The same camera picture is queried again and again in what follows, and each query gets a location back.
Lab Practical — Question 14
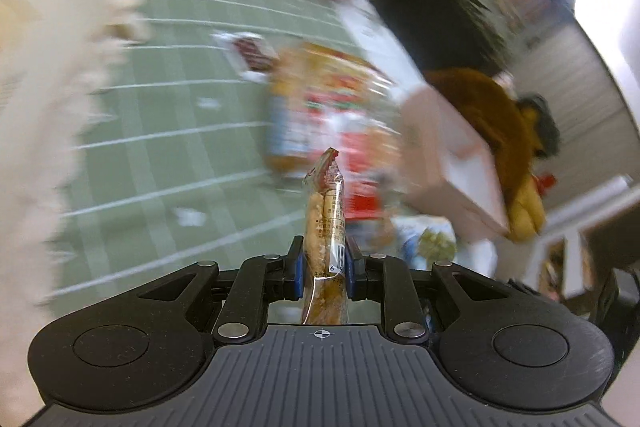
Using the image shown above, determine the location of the long bread stick packet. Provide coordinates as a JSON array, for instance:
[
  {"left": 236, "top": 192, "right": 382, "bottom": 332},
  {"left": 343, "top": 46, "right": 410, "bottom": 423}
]
[{"left": 302, "top": 147, "right": 346, "bottom": 325}]

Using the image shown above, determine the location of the white shelf unit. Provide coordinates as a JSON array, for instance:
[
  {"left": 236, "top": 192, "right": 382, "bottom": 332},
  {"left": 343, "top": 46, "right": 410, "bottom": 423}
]
[{"left": 523, "top": 174, "right": 639, "bottom": 300}]

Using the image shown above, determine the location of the brown plush toy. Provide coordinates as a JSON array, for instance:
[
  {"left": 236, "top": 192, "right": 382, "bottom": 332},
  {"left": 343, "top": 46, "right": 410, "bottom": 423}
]
[{"left": 424, "top": 67, "right": 561, "bottom": 243}]

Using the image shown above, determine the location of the pink cardboard box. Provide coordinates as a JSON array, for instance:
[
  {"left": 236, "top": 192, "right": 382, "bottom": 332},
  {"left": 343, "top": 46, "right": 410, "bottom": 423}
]
[{"left": 400, "top": 86, "right": 508, "bottom": 243}]

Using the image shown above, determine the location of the brown cracker packet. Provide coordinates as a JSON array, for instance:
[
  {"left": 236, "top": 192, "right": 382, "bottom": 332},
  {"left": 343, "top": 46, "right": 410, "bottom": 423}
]
[{"left": 212, "top": 31, "right": 279, "bottom": 83}]

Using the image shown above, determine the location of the blue white snack bag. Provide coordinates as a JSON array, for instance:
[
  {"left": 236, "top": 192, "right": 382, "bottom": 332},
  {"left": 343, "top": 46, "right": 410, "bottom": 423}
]
[{"left": 392, "top": 215, "right": 457, "bottom": 270}]

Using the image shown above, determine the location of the yellow panda snack bag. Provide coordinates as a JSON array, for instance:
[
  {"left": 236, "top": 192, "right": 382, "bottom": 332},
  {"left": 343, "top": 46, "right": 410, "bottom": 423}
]
[{"left": 266, "top": 41, "right": 400, "bottom": 221}]

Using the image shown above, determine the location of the cream fringed cloth bag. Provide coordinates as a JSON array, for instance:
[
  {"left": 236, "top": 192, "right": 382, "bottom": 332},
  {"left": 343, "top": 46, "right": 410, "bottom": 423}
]
[{"left": 1, "top": 0, "right": 150, "bottom": 426}]

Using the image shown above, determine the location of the green grid tablecloth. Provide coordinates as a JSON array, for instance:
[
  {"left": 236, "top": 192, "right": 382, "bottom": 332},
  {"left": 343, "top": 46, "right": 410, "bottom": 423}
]
[{"left": 49, "top": 0, "right": 422, "bottom": 314}]

